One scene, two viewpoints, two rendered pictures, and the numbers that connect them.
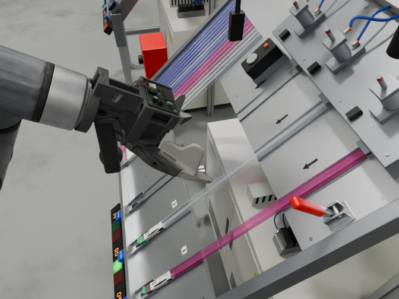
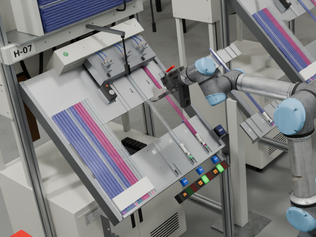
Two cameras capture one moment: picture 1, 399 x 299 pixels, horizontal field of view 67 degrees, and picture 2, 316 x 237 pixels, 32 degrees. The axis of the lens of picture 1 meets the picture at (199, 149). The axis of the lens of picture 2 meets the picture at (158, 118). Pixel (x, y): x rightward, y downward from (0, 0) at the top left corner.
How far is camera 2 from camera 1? 2.54 m
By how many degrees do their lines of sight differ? 88
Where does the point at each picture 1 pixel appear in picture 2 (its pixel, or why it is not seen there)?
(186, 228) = (178, 131)
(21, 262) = not seen: outside the picture
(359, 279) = (140, 137)
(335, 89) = (134, 62)
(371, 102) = (139, 54)
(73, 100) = not seen: hidden behind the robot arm
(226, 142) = (88, 197)
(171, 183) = (161, 146)
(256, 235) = not seen: hidden behind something
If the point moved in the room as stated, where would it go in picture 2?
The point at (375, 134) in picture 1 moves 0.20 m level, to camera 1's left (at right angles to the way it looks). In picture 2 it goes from (148, 55) to (172, 66)
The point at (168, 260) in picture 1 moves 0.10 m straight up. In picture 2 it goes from (192, 139) to (190, 120)
